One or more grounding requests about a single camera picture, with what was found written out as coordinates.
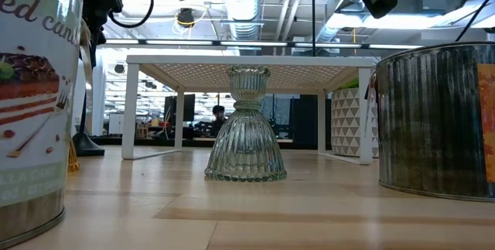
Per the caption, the tin candle with cake label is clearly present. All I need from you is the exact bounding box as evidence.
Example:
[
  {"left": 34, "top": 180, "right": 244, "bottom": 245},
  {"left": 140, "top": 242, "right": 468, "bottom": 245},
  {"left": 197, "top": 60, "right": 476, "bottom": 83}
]
[{"left": 0, "top": 0, "right": 94, "bottom": 249}]

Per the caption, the black ceiling device yellow cable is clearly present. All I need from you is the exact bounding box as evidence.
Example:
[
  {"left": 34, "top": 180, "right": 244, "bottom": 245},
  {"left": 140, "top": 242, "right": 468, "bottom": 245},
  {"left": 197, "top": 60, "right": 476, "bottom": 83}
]
[{"left": 172, "top": 7, "right": 210, "bottom": 36}]

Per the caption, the white perforated metal shelf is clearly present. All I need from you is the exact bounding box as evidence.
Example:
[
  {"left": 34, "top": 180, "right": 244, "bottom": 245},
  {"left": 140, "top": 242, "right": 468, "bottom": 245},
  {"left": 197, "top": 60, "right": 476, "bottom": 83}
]
[{"left": 121, "top": 55, "right": 375, "bottom": 166}]

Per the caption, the person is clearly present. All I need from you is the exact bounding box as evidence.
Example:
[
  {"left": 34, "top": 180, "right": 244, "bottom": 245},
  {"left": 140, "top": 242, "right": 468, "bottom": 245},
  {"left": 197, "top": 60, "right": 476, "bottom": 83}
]
[{"left": 210, "top": 104, "right": 230, "bottom": 138}]

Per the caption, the silver spiral ventilation duct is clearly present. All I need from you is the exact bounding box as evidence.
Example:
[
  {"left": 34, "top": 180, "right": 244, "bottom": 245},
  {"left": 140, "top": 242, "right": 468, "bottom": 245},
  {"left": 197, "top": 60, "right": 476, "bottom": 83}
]
[{"left": 219, "top": 0, "right": 268, "bottom": 42}]

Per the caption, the tall black candlestick holder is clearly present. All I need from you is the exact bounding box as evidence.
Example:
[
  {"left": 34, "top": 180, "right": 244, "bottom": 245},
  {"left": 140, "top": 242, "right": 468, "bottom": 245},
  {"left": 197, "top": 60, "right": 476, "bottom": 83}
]
[
  {"left": 305, "top": 0, "right": 323, "bottom": 57},
  {"left": 72, "top": 44, "right": 105, "bottom": 157}
]

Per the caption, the smooth grey ceiling duct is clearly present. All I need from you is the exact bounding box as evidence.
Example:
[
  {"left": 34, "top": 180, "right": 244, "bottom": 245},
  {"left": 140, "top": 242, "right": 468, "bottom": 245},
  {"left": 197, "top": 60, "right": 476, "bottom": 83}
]
[{"left": 315, "top": 0, "right": 372, "bottom": 43}]

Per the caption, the succulent in triangle-patterned pot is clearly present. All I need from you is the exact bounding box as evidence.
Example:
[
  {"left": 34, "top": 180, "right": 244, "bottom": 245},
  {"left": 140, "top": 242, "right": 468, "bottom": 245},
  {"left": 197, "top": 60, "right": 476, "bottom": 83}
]
[{"left": 331, "top": 77, "right": 380, "bottom": 158}]

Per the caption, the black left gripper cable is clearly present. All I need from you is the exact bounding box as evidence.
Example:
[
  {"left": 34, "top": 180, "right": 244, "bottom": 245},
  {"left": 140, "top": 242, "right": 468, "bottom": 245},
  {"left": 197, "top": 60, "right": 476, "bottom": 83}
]
[{"left": 108, "top": 0, "right": 155, "bottom": 29}]

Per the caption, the clear ribbed glass candle holder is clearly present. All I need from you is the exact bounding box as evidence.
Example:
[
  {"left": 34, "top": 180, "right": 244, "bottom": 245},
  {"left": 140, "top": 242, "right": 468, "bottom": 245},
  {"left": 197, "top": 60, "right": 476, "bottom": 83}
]
[{"left": 203, "top": 64, "right": 288, "bottom": 183}]

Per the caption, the thin black power cable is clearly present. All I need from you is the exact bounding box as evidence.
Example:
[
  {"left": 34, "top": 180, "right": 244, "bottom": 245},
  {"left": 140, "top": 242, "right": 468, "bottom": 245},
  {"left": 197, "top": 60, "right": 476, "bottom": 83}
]
[{"left": 455, "top": 0, "right": 495, "bottom": 43}]

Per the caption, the tin candle with orange label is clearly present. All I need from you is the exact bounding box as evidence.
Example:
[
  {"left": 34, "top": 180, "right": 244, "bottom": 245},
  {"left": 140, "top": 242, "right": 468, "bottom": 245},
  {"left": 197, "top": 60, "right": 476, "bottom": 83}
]
[{"left": 375, "top": 42, "right": 495, "bottom": 204}]

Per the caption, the white cabinet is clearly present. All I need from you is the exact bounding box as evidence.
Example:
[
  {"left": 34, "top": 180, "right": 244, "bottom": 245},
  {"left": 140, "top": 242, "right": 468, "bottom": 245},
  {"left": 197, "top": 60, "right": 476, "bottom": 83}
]
[{"left": 108, "top": 113, "right": 125, "bottom": 135}]

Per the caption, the black cabinet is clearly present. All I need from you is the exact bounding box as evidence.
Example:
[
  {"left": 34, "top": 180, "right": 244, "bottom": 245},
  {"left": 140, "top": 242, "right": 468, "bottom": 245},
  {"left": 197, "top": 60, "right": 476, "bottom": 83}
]
[{"left": 288, "top": 94, "right": 324, "bottom": 145}]

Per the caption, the black monitor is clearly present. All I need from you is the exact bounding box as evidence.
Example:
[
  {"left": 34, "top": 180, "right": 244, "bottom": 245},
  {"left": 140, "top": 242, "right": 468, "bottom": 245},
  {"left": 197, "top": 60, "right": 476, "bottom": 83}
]
[{"left": 164, "top": 94, "right": 196, "bottom": 127}]

